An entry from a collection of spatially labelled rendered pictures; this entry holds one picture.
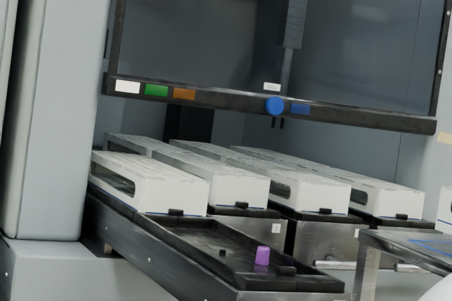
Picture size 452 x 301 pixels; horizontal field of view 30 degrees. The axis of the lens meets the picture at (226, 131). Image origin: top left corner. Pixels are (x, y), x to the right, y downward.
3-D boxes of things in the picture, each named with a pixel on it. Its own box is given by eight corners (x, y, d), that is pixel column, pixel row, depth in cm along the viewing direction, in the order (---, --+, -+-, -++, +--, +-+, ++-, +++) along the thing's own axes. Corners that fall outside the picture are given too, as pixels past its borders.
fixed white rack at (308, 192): (220, 188, 163) (225, 156, 162) (266, 192, 167) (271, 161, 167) (295, 219, 136) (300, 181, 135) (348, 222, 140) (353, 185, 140)
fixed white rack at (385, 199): (289, 194, 169) (294, 163, 169) (332, 197, 173) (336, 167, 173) (374, 224, 142) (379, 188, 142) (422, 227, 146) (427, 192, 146)
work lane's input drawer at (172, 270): (60, 221, 143) (66, 168, 142) (137, 226, 149) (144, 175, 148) (245, 381, 77) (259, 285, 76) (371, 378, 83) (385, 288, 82)
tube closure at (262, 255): (270, 264, 97) (273, 248, 97) (264, 265, 96) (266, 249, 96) (259, 261, 98) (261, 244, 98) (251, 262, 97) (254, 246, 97)
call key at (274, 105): (263, 113, 135) (266, 95, 135) (279, 115, 136) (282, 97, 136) (266, 114, 134) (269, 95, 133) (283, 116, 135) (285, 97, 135)
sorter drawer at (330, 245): (147, 191, 194) (153, 153, 194) (202, 196, 200) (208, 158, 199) (304, 273, 128) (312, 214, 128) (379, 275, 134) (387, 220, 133)
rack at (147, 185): (81, 186, 140) (86, 149, 140) (138, 190, 144) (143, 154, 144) (138, 222, 113) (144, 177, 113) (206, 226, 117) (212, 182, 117)
